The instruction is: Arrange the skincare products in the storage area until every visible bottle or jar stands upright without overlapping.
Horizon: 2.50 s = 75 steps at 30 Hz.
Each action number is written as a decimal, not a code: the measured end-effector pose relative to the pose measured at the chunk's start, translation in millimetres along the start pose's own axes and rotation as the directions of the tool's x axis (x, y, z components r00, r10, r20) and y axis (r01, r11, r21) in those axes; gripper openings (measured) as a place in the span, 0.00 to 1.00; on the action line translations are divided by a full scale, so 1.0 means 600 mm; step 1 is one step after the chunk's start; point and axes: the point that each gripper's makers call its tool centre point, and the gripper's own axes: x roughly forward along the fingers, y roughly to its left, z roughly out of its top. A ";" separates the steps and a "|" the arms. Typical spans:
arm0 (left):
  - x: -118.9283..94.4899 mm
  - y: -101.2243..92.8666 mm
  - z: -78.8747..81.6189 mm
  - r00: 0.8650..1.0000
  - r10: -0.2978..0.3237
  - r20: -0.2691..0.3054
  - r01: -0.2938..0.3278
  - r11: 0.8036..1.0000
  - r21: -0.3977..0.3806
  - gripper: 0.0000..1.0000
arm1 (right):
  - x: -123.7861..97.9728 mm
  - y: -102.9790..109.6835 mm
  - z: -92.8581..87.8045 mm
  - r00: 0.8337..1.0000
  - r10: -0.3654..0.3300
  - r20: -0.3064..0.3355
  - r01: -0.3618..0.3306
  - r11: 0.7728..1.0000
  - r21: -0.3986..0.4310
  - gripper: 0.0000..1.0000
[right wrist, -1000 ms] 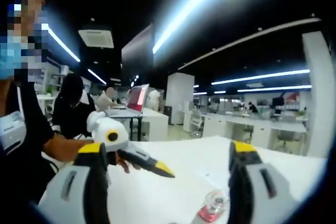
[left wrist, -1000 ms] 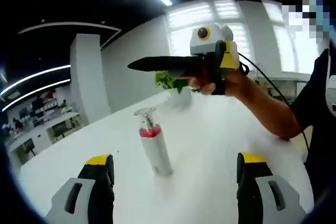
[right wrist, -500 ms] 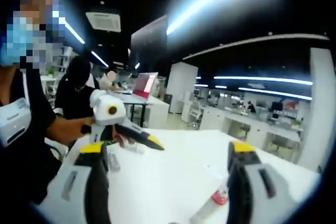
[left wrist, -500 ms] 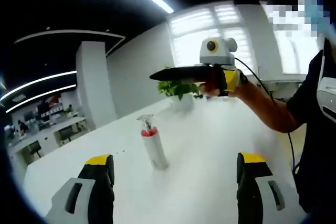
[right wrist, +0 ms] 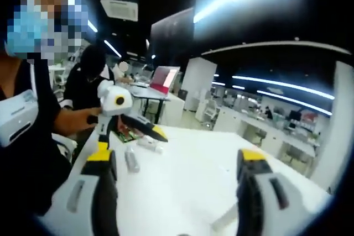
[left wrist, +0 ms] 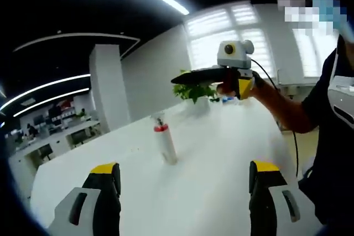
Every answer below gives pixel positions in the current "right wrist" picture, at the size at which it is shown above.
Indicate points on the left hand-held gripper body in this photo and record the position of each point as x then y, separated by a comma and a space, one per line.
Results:
113, 103

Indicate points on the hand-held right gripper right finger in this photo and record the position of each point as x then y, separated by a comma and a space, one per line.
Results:
265, 214

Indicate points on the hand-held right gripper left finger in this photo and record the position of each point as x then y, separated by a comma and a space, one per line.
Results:
77, 205

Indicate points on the small white pump bottle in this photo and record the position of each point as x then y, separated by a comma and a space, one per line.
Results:
132, 161
146, 143

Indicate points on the green black skincare packet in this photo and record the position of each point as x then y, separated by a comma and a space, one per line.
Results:
127, 135

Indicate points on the person's left hand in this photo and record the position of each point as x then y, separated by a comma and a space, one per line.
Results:
89, 113

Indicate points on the white chair armrest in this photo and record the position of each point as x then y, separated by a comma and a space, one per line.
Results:
66, 147

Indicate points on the pink laptop screen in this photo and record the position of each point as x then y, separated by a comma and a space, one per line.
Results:
161, 78

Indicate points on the operator in dark shirt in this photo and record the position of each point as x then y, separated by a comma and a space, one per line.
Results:
27, 169

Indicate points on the white swivel office chair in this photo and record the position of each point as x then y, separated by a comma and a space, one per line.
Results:
211, 111

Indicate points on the row of white office desks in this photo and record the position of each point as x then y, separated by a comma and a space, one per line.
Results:
271, 133

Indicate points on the white chest-worn device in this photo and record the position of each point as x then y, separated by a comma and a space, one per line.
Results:
16, 120

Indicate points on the dark hanging panel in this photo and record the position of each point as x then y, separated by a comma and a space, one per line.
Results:
171, 34

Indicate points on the ceiling air conditioner vent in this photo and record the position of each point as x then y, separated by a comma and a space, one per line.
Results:
119, 9

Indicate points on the office ceiling light strip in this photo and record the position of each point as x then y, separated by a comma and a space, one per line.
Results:
293, 100
276, 82

